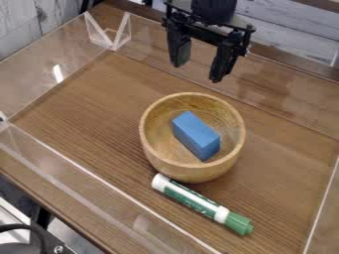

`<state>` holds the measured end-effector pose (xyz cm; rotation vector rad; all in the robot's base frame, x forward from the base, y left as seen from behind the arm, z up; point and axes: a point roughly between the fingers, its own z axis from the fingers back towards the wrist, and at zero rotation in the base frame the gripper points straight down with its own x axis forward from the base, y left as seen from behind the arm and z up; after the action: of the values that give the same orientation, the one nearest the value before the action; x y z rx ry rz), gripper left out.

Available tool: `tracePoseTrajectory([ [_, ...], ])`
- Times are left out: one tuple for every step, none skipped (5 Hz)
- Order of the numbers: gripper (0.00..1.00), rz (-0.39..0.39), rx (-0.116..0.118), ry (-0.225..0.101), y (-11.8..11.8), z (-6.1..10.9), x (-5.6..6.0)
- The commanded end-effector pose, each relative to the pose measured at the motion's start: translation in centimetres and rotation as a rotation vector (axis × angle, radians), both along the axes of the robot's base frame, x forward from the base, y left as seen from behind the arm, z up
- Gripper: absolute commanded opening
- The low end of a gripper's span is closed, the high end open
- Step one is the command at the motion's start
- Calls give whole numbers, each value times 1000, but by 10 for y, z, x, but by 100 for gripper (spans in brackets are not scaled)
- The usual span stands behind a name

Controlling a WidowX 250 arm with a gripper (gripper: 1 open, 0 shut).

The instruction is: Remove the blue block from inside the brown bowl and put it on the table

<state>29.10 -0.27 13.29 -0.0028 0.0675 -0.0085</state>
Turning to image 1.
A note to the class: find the green and white marker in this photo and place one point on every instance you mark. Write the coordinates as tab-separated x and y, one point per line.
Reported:
236	222

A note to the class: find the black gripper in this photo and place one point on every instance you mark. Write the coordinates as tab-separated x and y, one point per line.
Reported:
208	21

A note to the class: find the brown wooden bowl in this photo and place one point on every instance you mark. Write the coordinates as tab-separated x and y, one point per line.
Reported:
167	154

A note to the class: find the blue rectangular block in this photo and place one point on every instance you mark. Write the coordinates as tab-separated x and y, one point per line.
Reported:
196	135

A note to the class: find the black metal bracket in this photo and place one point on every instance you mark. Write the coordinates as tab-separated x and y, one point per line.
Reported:
56	246

